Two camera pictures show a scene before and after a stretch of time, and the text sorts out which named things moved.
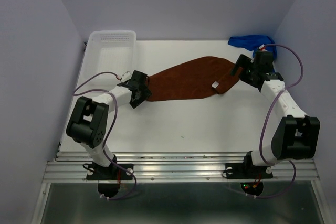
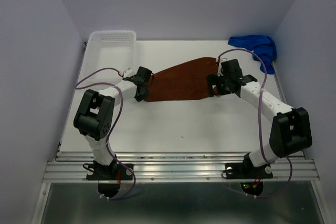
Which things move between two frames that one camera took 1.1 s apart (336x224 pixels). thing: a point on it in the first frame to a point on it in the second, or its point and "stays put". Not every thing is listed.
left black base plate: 113,172 stays put
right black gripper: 242,61 to 214,79
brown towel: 195,77 stays put
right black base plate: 244,170 stays put
